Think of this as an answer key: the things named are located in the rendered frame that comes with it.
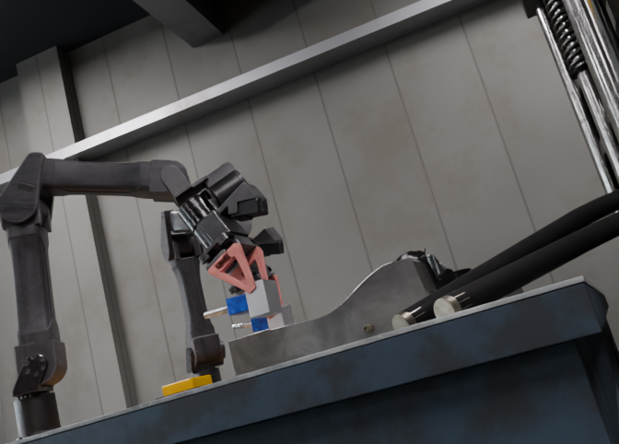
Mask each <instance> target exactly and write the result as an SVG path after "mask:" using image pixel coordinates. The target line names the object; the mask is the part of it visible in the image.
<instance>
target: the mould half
mask: <svg viewBox="0 0 619 444"><path fill-rule="evenodd" d="M435 291H437V289H436V287H435V285H434V283H433V280H432V278H431V276H430V274H429V272H428V270H427V268H426V265H425V263H424V262H423V261H422V260H417V259H413V258H408V259H404V260H400V261H395V262H391V263H386V264H384V265H382V266H381V267H380V268H378V269H377V270H376V271H374V272H373V273H372V274H371V275H369V276H368V277H367V278H366V279H365V280H364V281H363V282H362V283H361V284H360V285H359V286H358V287H357V288H356V290H355V291H354V292H353V293H352V294H351V295H350V296H349V297H348V298H347V299H346V300H345V301H344V302H343V303H342V304H341V305H340V306H338V307H337V308H336V309H335V310H333V311H332V312H330V313H328V314H326V315H324V316H322V317H319V318H316V319H312V320H308V321H302V322H298V323H294V324H290V325H287V326H283V327H279V328H276V329H267V330H264V331H261V332H258V333H253V334H250V335H247V336H244V337H241V338H238V339H235V340H232V341H229V342H228V346H229V350H230V354H231V358H232V362H233V366H234V369H235V374H236V377H237V376H238V375H241V374H246V373H250V372H253V371H256V370H259V369H262V368H268V367H271V366H274V365H278V364H281V363H284V362H287V361H290V360H294V359H297V358H301V357H304V356H309V355H312V354H316V353H319V352H322V351H325V350H329V349H332V348H335V347H336V346H340V345H347V344H351V343H353V342H356V341H360V340H363V339H367V338H369V337H373V336H376V335H379V334H383V333H388V332H391V331H394V329H393V327H392V318H393V317H394V316H395V315H396V314H398V313H400V312H401V311H403V310H405V309H407V308H408V307H410V306H412V305H413V304H415V303H416V302H418V301H419V300H421V299H423V298H425V297H427V296H428V295H430V294H432V293H433V292H435ZM367 324H371V325H373V328H374V331H373V332H372V333H365V332H364V331H363V327H364V326H365V325H367Z"/></svg>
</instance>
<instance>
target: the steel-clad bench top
mask: <svg viewBox="0 0 619 444"><path fill-rule="evenodd" d="M581 282H583V283H585V284H587V285H588V286H590V287H591V288H593V289H594V290H596V291H597V292H599V293H600V294H602V295H603V293H602V292H601V291H600V290H598V289H597V288H596V287H595V286H594V285H593V284H592V283H591V282H590V281H588V280H587V279H586V278H585V277H584V276H583V275H582V276H579V277H575V278H572V279H568V280H564V281H562V282H559V283H556V284H552V285H550V286H544V287H540V288H537V289H534V290H531V291H528V292H524V293H521V294H518V295H515V296H511V297H508V298H502V299H500V300H496V301H493V302H489V303H486V304H484V305H480V306H477V307H473V308H470V309H467V310H462V311H458V312H455V313H451V314H449V315H444V316H441V317H439V318H436V319H433V320H429V321H423V322H420V323H418V324H414V325H411V326H407V327H404V328H401V329H398V330H395V331H391V332H388V333H383V334H379V335H376V336H373V337H369V338H367V339H363V340H360V341H356V342H353V343H351V344H347V345H340V346H336V347H335V348H332V349H329V350H325V351H322V352H319V353H316V354H312V355H309V356H304V357H301V358H297V359H294V360H290V361H287V362H284V363H281V364H278V365H274V366H271V367H268V368H262V369H259V370H256V371H253V372H250V373H246V374H241V375H238V376H237V377H234V378H230V379H227V380H221V381H218V382H215V383H212V384H208V385H205V386H202V387H199V388H195V389H192V390H189V391H184V392H180V393H177V394H173V395H171V396H168V397H164V398H161V399H156V400H153V401H151V402H148V403H142V404H139V405H136V406H133V407H129V408H126V409H123V410H120V411H117V412H113V413H110V414H106V415H102V416H98V417H95V418H91V419H89V420H85V421H82V422H77V423H75V424H73V425H69V426H63V427H60V428H56V429H54V430H51V431H47V432H44V433H40V434H38V435H34V436H31V437H28V438H23V439H19V440H16V441H12V442H8V443H6V444H22V443H26V442H29V441H32V440H35V439H39V438H45V437H48V436H50V435H54V434H57V433H61V432H64V431H67V430H70V429H74V428H77V427H81V426H86V425H89V424H93V423H96V422H99V421H102V420H105V419H109V418H112V417H115V416H118V415H124V414H128V413H131V412H134V411H137V410H141V409H144V408H147V407H150V406H154V405H157V404H160V403H165V402H169V401H172V400H176V399H179V398H182V397H185V396H189V395H192V394H196V393H198V392H202V391H207V390H211V389H214V388H217V387H220V386H224V385H227V384H230V383H233V382H237V381H240V380H245V379H249V378H252V377H256V376H259V375H262V374H265V373H268V372H272V371H275V370H278V369H281V368H287V367H291V366H294V365H297V364H300V363H304V362H307V361H310V360H313V359H316V358H320V357H323V356H328V355H332V354H335V353H339V352H342V351H345V350H348V349H352V348H355V347H359V346H361V345H367V344H370V343H374V342H377V341H380V340H383V339H387V338H390V337H393V336H396V335H400V334H403V333H409V332H411V331H415V330H418V329H422V328H425V327H428V326H431V325H435V324H438V323H442V322H444V321H450V320H454V319H457V318H460V317H463V316H466V315H470V314H473V313H476V312H479V311H483V310H489V309H492V308H495V307H498V306H502V305H505V304H508V303H511V302H514V301H518V300H521V299H525V298H530V297H533V296H537V295H540V294H543V293H546V292H550V291H553V290H557V289H559V288H563V287H566V286H572V285H575V284H578V283H581ZM603 296H604V295H603Z"/></svg>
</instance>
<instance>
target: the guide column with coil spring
mask: <svg viewBox="0 0 619 444"><path fill-rule="evenodd" d="M550 1H551V0H547V3H548V2H550ZM560 2H562V0H555V1H554V2H553V3H552V4H551V5H550V6H549V7H550V10H551V8H552V7H554V6H555V5H557V4H558V3H560ZM563 8H565V7H564V4H562V5H561V6H559V7H558V8H556V9H555V10H554V11H553V12H552V15H554V14H555V13H557V12H558V11H560V10H561V9H563ZM566 15H567V12H566V11H565V12H563V13H561V14H560V15H558V16H557V17H556V18H555V22H556V21H557V20H559V19H560V18H562V17H564V16H566ZM569 21H570V20H569V18H566V19H565V20H563V21H562V22H560V23H559V24H558V25H557V28H558V29H559V28H561V27H562V26H563V25H565V24H566V23H567V22H569ZM570 29H573V27H572V25H569V26H567V27H565V28H564V29H562V30H561V31H560V36H562V35H563V34H564V33H565V32H567V31H568V30H570ZM575 35H576V34H575V31H572V32H570V33H569V34H567V35H566V36H565V37H564V38H563V39H562V41H563V42H565V41H566V40H568V39H569V38H571V37H572V36H575ZM576 42H578V39H577V38H575V39H574V40H572V41H570V42H569V43H568V44H567V45H566V46H565V47H566V49H567V48H568V47H570V46H571V45H573V44H574V43H576ZM579 49H581V48H580V45H578V46H576V47H574V48H573V49H571V50H570V51H569V52H568V53H567V54H568V56H569V55H570V54H572V53H574V52H575V51H577V50H579ZM583 55H584V54H583V52H581V53H578V54H576V55H575V56H574V57H572V58H571V59H570V62H571V64H572V63H573V62H574V61H575V60H577V59H578V58H579V57H581V56H583ZM585 63H586V59H583V60H581V61H579V62H577V63H576V64H575V65H574V66H573V68H574V69H575V68H576V67H578V66H580V65H582V64H585ZM577 79H578V82H579V84H580V87H581V89H582V92H583V95H584V97H585V100H586V101H587V104H588V106H589V109H590V113H591V116H592V118H593V121H594V122H595V125H596V127H597V130H598V132H599V135H600V137H601V141H602V143H603V146H604V148H605V151H606V153H607V156H608V158H609V160H610V163H611V165H612V168H613V172H614V174H615V177H616V179H617V181H618V184H619V143H618V140H617V138H616V135H615V133H614V130H613V127H612V125H611V122H610V120H609V117H608V115H607V112H606V110H605V108H604V106H603V103H602V101H601V97H600V94H599V92H598V89H597V88H596V85H595V83H594V80H593V78H592V75H591V73H590V70H589V68H587V69H585V70H583V71H581V72H579V73H578V74H577Z"/></svg>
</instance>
